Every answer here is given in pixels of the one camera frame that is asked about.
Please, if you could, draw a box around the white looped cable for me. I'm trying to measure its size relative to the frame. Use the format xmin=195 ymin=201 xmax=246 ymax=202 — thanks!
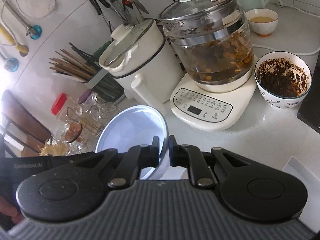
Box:
xmin=10 ymin=0 xmax=57 ymax=18

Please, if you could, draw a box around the black handled utensil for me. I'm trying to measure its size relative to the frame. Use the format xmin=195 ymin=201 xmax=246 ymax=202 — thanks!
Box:
xmin=88 ymin=0 xmax=104 ymax=16
xmin=94 ymin=0 xmax=118 ymax=10

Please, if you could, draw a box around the bundle of chopsticks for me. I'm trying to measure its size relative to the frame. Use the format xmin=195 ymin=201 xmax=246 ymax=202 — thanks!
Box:
xmin=49 ymin=42 xmax=101 ymax=82

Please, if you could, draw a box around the white power cable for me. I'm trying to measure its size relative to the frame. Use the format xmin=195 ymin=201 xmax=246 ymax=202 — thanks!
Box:
xmin=252 ymin=0 xmax=320 ymax=56

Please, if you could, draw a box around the cream kettle base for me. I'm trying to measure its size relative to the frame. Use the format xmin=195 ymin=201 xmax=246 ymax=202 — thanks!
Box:
xmin=170 ymin=55 xmax=258 ymax=131

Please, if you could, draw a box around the red lid glass jar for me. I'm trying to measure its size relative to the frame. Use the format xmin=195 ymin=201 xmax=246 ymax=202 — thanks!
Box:
xmin=51 ymin=93 xmax=69 ymax=117

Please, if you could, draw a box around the glass kettle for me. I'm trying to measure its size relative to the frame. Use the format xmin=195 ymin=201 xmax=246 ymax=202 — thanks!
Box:
xmin=158 ymin=0 xmax=254 ymax=92

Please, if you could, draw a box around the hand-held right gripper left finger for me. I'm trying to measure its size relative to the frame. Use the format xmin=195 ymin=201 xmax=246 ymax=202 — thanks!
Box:
xmin=72 ymin=135 xmax=161 ymax=189

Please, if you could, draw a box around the patterned bowl with dark residue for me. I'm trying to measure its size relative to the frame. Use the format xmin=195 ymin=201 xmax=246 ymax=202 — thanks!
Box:
xmin=254 ymin=51 xmax=313 ymax=109

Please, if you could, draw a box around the wire cup rack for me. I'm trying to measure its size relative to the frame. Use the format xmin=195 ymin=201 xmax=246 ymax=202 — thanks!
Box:
xmin=66 ymin=106 xmax=106 ymax=137

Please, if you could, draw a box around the person's left hand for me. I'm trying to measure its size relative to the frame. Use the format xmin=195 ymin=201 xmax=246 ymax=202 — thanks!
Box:
xmin=0 ymin=194 xmax=25 ymax=231

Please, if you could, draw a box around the white electric pot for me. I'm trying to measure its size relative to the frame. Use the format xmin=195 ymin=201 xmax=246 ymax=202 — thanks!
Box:
xmin=98 ymin=19 xmax=185 ymax=103

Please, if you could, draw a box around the black appliance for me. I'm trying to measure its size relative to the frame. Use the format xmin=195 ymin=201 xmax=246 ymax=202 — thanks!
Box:
xmin=297 ymin=52 xmax=320 ymax=134

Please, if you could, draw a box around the cluster of glass cups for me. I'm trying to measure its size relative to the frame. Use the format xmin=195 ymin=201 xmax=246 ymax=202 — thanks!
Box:
xmin=53 ymin=91 xmax=121 ymax=156

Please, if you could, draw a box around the yellow hose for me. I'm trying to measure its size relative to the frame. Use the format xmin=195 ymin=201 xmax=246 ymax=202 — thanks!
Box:
xmin=0 ymin=25 xmax=29 ymax=57

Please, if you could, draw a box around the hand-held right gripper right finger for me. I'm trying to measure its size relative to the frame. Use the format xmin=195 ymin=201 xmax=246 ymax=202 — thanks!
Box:
xmin=169 ymin=135 xmax=253 ymax=188

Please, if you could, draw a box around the chopstick holder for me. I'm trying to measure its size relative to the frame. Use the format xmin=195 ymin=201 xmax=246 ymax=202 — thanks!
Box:
xmin=87 ymin=42 xmax=126 ymax=103

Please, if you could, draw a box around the small white bowl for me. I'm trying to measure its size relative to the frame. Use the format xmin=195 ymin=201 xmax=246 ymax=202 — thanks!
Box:
xmin=94 ymin=105 xmax=168 ymax=180

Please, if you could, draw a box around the white bowl with orange liquid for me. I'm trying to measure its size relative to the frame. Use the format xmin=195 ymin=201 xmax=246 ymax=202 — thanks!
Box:
xmin=246 ymin=8 xmax=279 ymax=36

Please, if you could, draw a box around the black dish rack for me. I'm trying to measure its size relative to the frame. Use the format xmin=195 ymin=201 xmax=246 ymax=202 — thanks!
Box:
xmin=0 ymin=114 xmax=40 ymax=153

